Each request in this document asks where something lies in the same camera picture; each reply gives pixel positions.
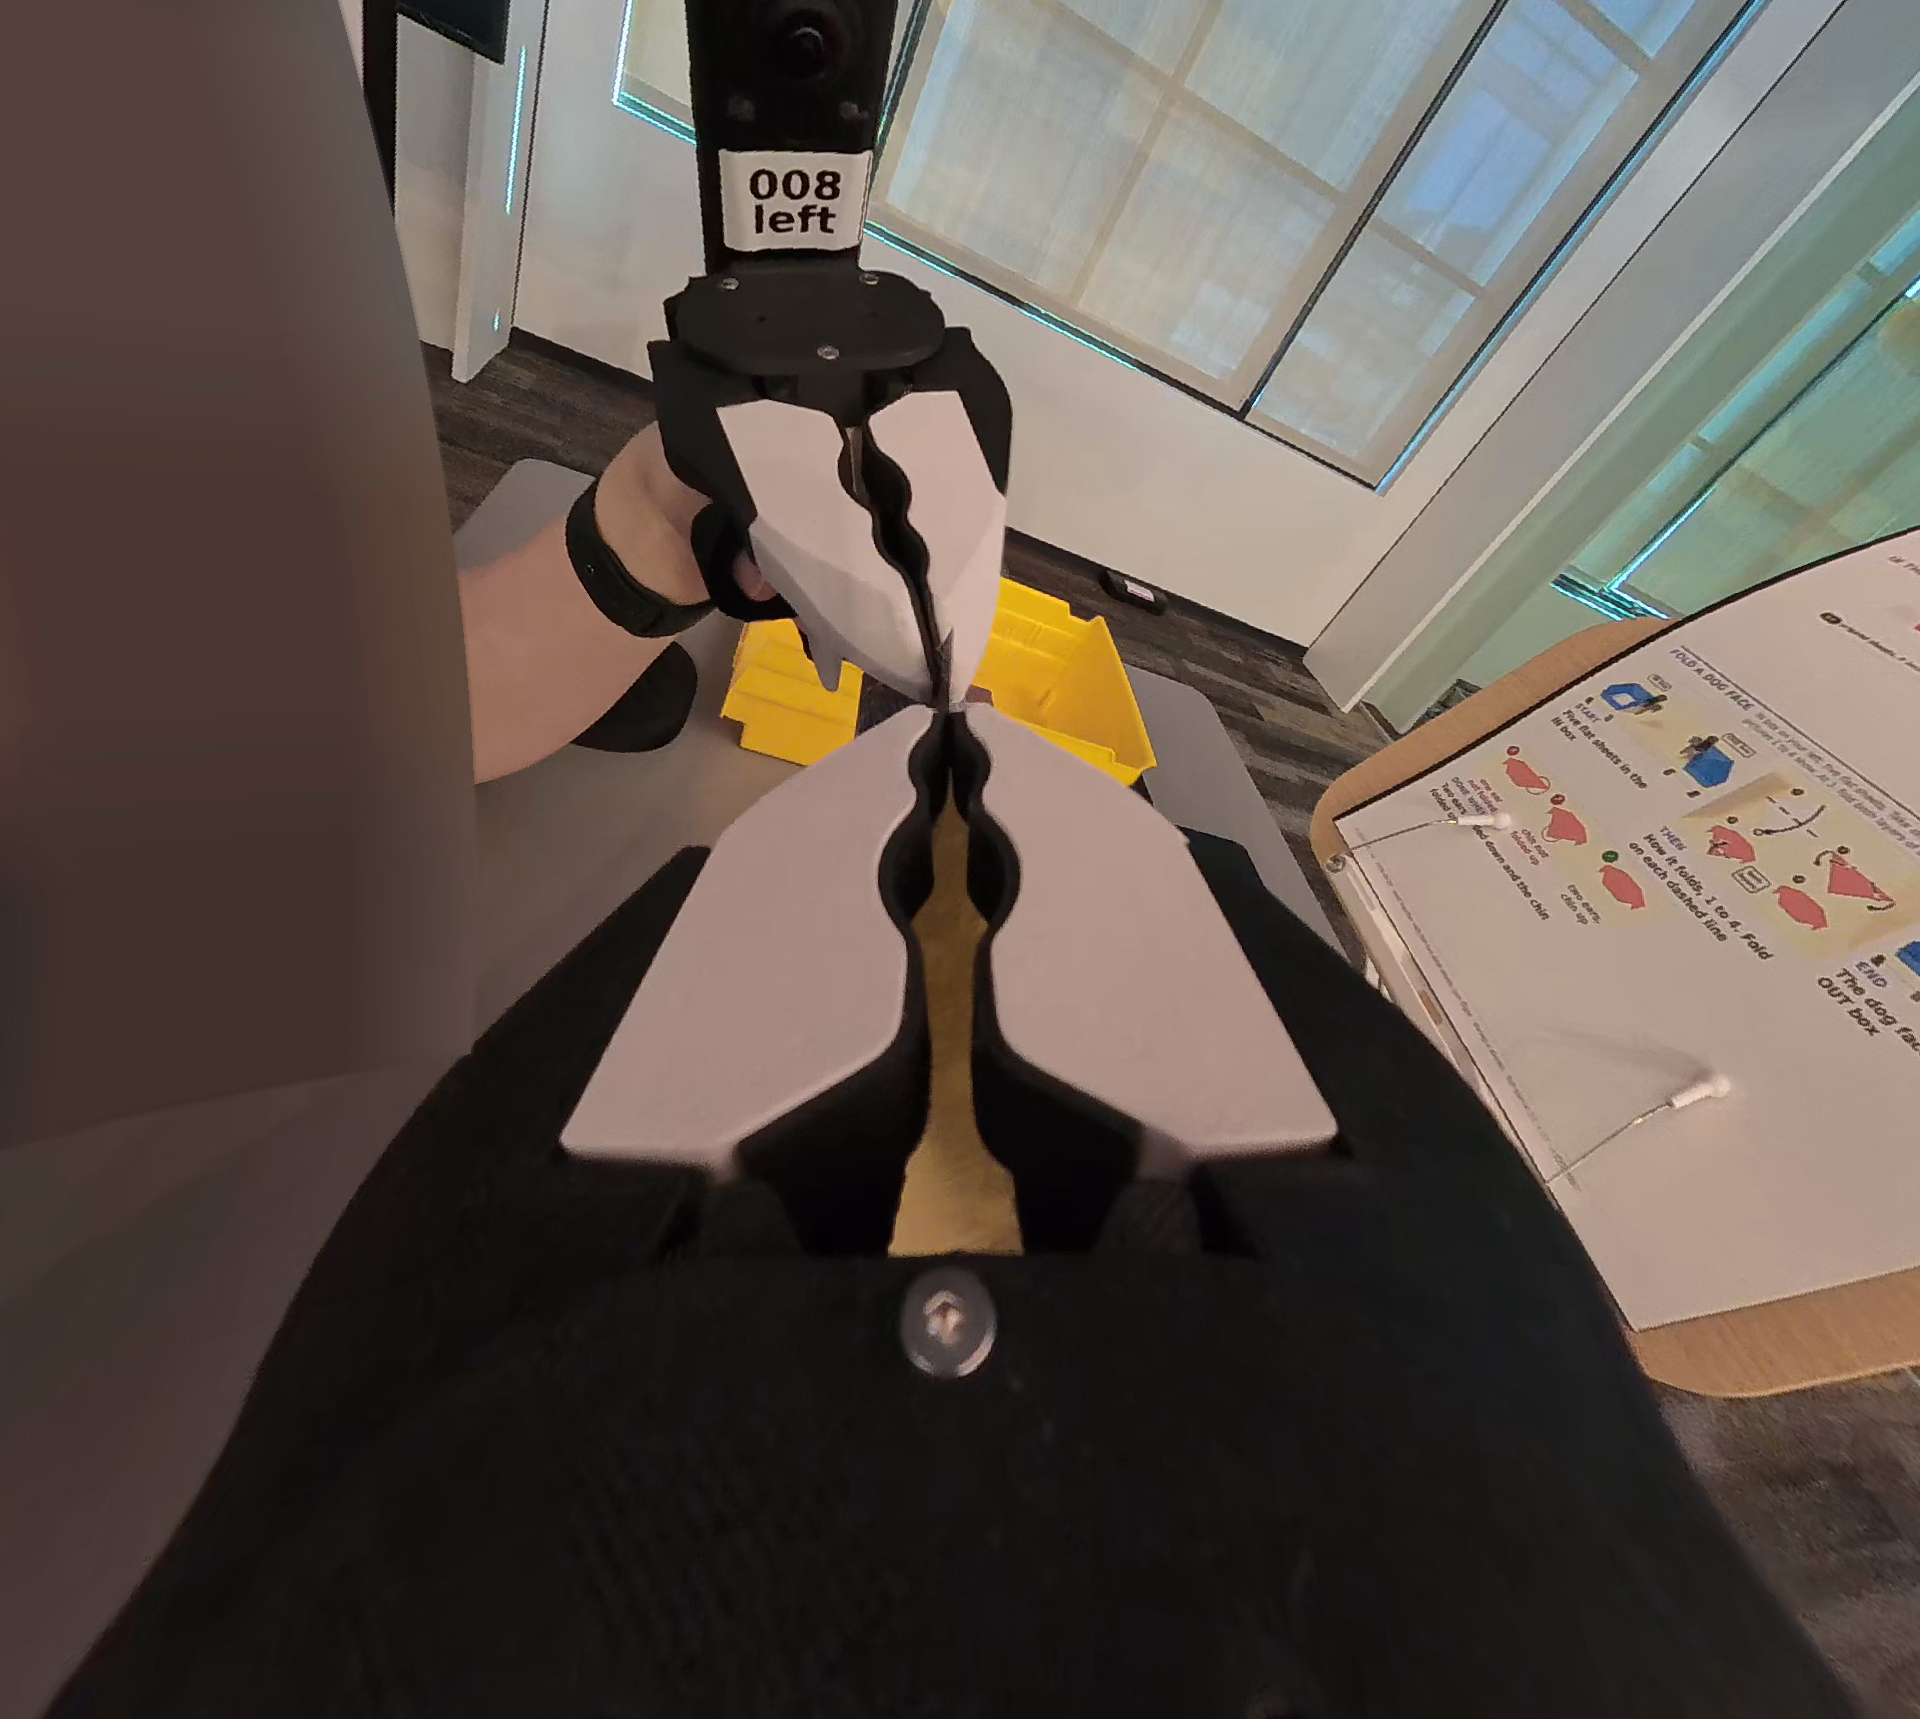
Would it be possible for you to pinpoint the person's left hand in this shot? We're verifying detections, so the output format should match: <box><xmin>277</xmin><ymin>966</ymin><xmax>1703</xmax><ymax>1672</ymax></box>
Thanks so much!
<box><xmin>594</xmin><ymin>421</ymin><xmax>780</xmax><ymax>611</ymax></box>

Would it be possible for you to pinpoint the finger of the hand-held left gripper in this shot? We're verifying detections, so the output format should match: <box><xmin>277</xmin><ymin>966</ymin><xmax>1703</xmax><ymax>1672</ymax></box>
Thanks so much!
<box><xmin>867</xmin><ymin>390</ymin><xmax>1007</xmax><ymax>701</ymax></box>
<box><xmin>717</xmin><ymin>397</ymin><xmax>945</xmax><ymax>708</ymax></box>

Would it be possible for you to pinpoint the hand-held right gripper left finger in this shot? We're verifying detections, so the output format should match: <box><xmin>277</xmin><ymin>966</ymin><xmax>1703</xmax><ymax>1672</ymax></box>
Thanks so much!
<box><xmin>554</xmin><ymin>704</ymin><xmax>954</xmax><ymax>1253</ymax></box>

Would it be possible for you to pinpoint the yellow plastic bin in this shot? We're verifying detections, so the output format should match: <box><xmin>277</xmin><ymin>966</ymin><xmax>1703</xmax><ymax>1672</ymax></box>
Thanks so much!
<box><xmin>717</xmin><ymin>575</ymin><xmax>1160</xmax><ymax>791</ymax></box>

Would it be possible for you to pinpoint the black wristband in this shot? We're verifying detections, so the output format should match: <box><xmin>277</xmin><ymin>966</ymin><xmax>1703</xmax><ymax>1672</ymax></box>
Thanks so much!
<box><xmin>564</xmin><ymin>481</ymin><xmax>717</xmax><ymax>641</ymax></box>

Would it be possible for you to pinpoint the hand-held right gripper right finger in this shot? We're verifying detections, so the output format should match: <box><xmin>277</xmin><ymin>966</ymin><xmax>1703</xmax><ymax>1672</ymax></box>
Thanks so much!
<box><xmin>958</xmin><ymin>697</ymin><xmax>1341</xmax><ymax>1253</ymax></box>

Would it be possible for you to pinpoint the person's left forearm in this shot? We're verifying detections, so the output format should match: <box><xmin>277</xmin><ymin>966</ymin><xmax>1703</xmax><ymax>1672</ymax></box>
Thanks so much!
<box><xmin>450</xmin><ymin>534</ymin><xmax>665</xmax><ymax>789</ymax></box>

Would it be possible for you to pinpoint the instruction board on stand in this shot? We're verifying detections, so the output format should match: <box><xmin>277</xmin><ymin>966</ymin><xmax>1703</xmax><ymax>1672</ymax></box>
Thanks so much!
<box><xmin>1309</xmin><ymin>526</ymin><xmax>1920</xmax><ymax>1401</ymax></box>

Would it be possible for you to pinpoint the large gridded window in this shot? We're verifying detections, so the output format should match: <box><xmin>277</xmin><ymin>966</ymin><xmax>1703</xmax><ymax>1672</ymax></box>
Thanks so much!
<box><xmin>616</xmin><ymin>0</ymin><xmax>1920</xmax><ymax>492</ymax></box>

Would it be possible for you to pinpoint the black elbow rest pad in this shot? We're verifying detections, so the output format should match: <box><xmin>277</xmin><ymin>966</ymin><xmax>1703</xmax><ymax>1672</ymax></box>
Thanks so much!
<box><xmin>570</xmin><ymin>641</ymin><xmax>701</xmax><ymax>755</ymax></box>

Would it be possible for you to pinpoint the white instruction sheet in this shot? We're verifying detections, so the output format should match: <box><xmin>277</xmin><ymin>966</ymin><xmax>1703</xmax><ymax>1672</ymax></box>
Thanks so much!
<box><xmin>1332</xmin><ymin>534</ymin><xmax>1920</xmax><ymax>1335</ymax></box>

